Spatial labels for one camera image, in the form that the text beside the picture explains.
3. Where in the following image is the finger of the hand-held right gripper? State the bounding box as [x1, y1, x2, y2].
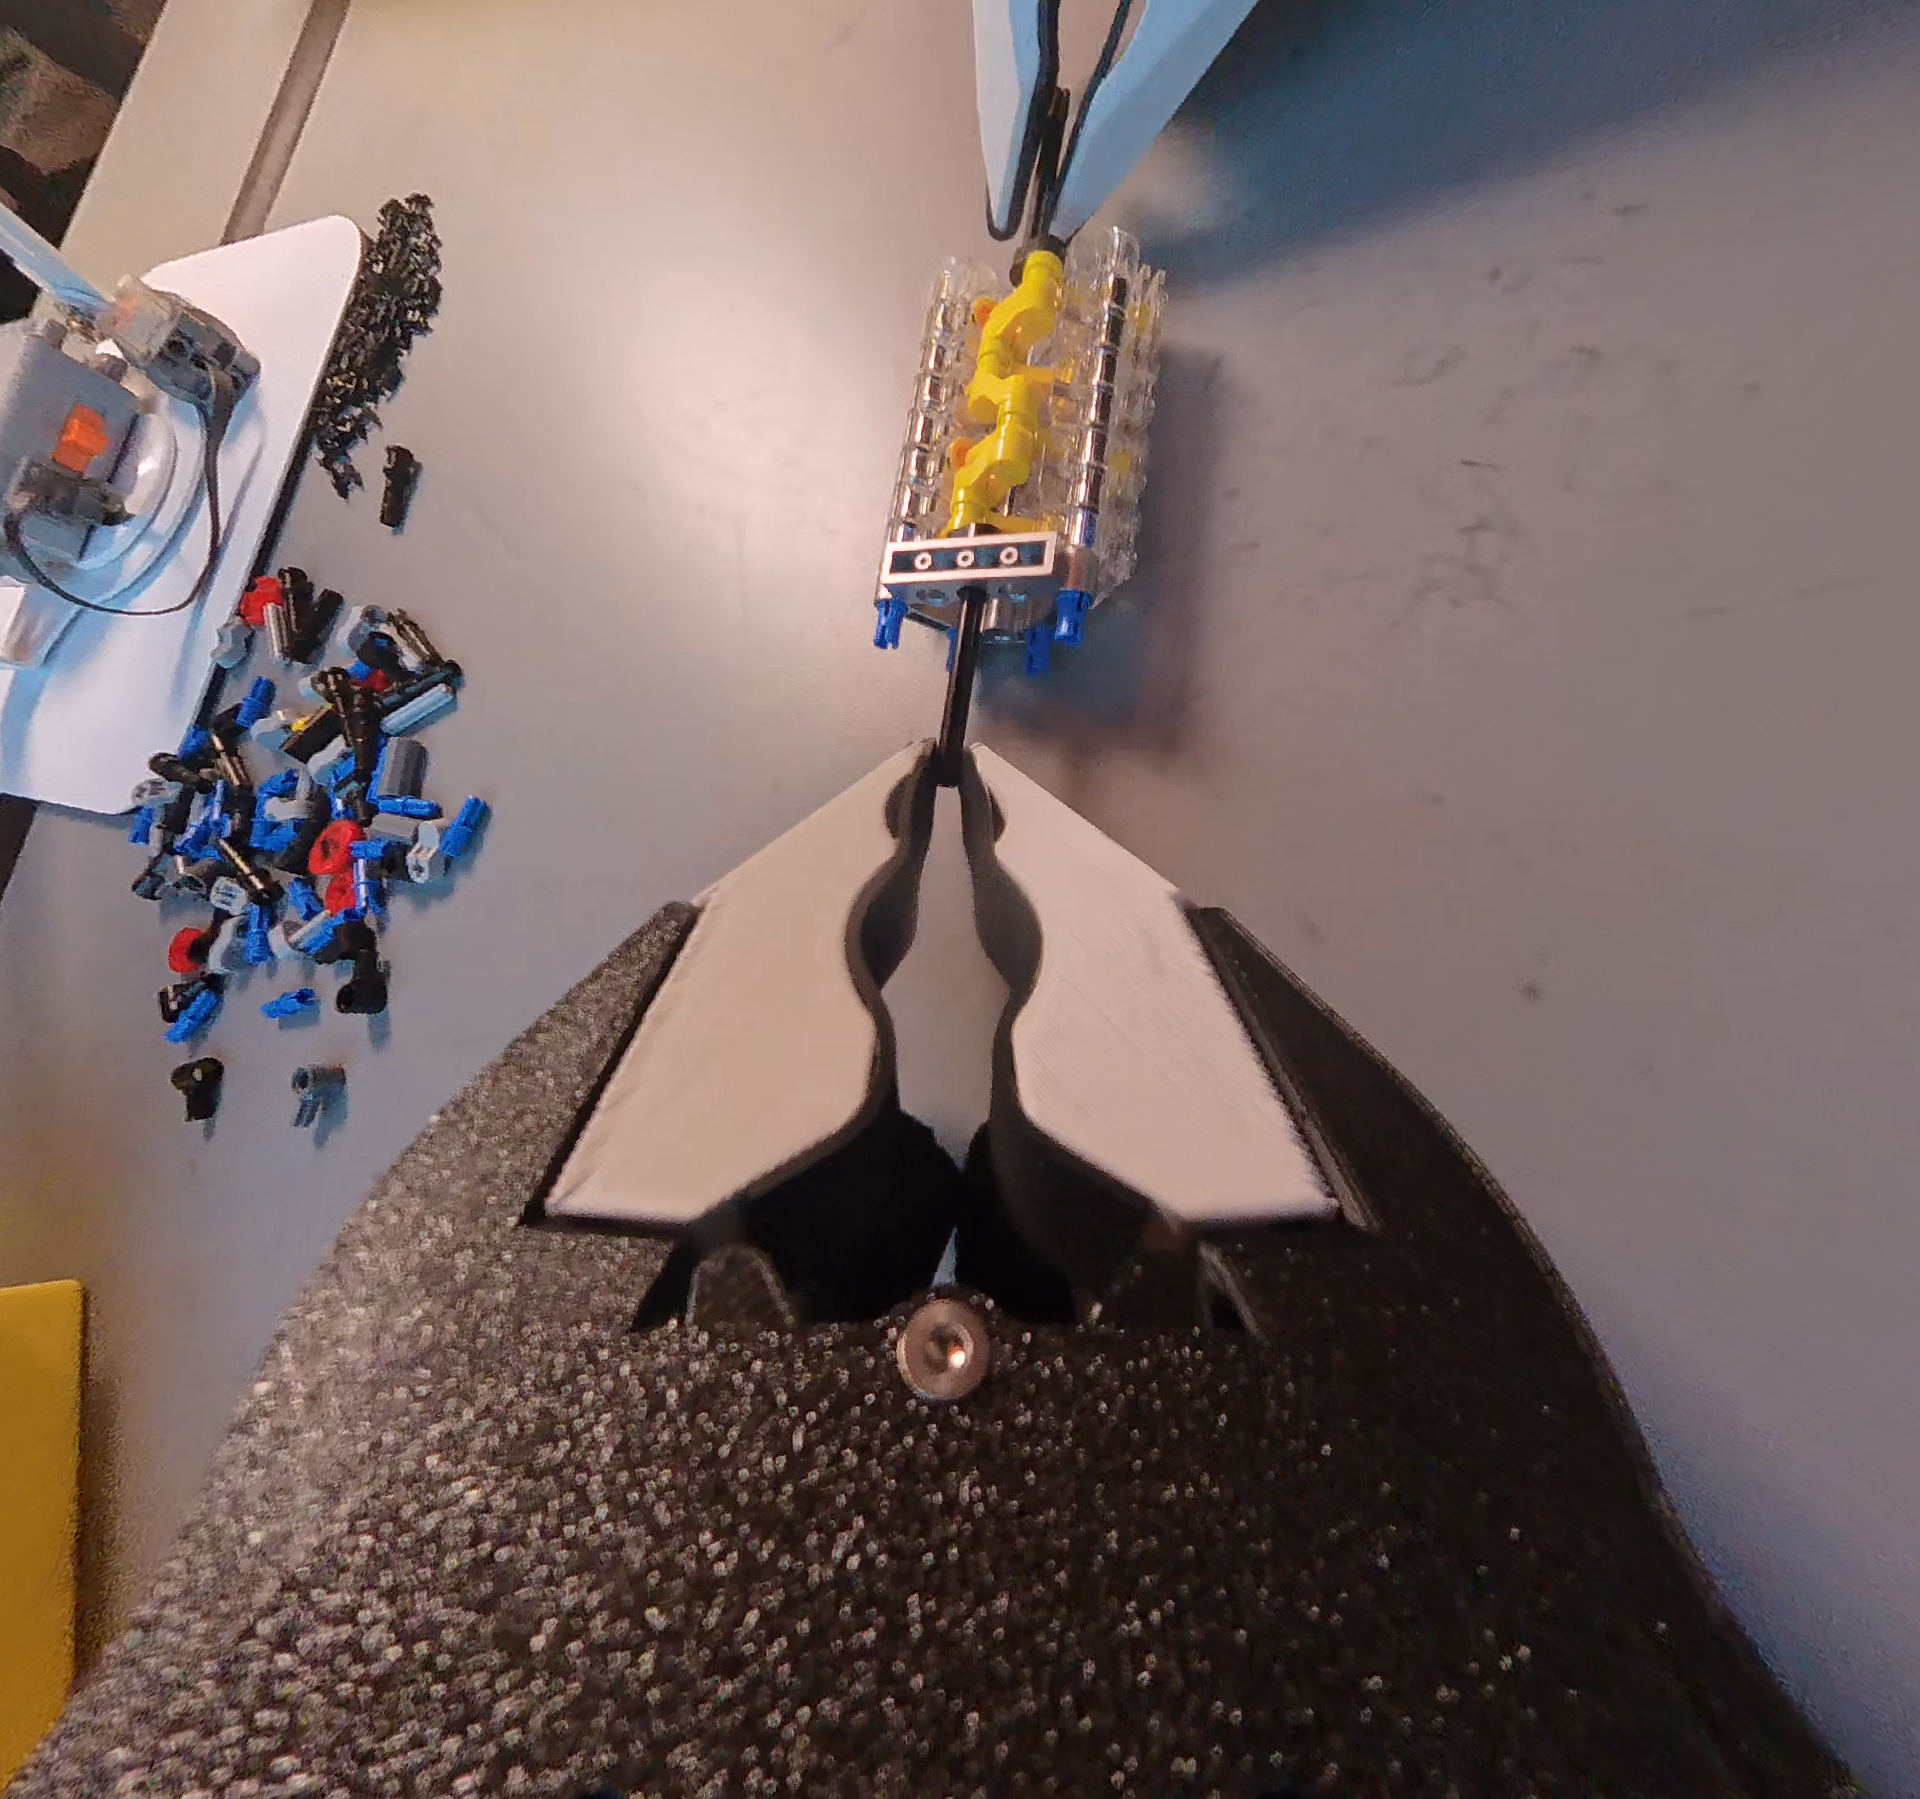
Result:
[967, 0, 1094, 245]
[1046, 0, 1331, 245]

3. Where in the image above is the yellow bin with black parts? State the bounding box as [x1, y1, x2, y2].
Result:
[0, 1276, 86, 1749]

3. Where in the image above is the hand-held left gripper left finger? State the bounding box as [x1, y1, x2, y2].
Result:
[544, 739, 939, 1222]

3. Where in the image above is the grey desk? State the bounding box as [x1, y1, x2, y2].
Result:
[0, 0, 1920, 1799]

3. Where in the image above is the pile of small black pins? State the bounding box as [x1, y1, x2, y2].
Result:
[308, 190, 448, 497]

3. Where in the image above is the white tray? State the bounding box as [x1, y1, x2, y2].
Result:
[0, 211, 371, 817]

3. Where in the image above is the clear toy brick engine model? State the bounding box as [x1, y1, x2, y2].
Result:
[872, 220, 1173, 787]

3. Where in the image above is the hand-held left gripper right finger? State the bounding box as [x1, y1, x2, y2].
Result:
[964, 739, 1346, 1231]

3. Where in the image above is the pile of mixed toy parts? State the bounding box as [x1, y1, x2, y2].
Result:
[129, 562, 496, 1046]

